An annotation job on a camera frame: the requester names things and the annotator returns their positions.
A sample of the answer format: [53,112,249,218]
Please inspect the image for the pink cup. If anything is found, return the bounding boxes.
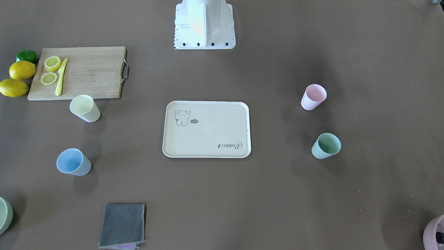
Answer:
[301,84,327,110]

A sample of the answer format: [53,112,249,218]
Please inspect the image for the green cup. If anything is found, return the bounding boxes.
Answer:
[312,133,341,159]

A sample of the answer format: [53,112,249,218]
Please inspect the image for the cream yellow cup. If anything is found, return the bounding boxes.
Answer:
[69,94,101,123]

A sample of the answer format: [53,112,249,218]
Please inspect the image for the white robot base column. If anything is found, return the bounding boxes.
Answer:
[173,0,236,50]

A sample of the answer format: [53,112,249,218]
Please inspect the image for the cream rabbit tray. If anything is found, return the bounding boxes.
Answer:
[162,101,251,158]

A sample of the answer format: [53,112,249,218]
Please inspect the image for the bamboo cutting board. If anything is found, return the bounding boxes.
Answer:
[27,46,127,101]

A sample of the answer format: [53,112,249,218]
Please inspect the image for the grey folded cloth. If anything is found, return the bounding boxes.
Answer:
[98,203,146,250]

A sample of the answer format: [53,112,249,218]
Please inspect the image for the blue cup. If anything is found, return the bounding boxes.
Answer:
[57,148,92,176]

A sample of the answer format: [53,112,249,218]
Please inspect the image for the yellow toy knife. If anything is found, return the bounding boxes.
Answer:
[54,58,68,95]

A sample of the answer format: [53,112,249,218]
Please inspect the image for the lemon slice lower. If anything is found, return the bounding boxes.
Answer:
[40,72,58,86]

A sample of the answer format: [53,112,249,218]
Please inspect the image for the lemon slice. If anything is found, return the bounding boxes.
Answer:
[40,72,58,86]
[43,56,62,72]

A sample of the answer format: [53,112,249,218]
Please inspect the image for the lemon slice upper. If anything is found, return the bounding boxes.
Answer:
[43,56,62,72]

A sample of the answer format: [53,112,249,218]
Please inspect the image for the green lime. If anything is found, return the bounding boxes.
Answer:
[16,50,37,63]

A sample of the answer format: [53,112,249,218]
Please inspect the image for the whole lemon near lime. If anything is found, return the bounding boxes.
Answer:
[9,60,36,80]

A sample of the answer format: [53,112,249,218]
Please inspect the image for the whole lemon outer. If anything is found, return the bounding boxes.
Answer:
[0,78,29,98]

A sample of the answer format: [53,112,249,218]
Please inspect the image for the green bowl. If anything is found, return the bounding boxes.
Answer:
[0,197,13,235]

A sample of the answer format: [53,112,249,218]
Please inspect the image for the pink bowl with ice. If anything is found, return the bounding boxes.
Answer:
[423,215,444,250]

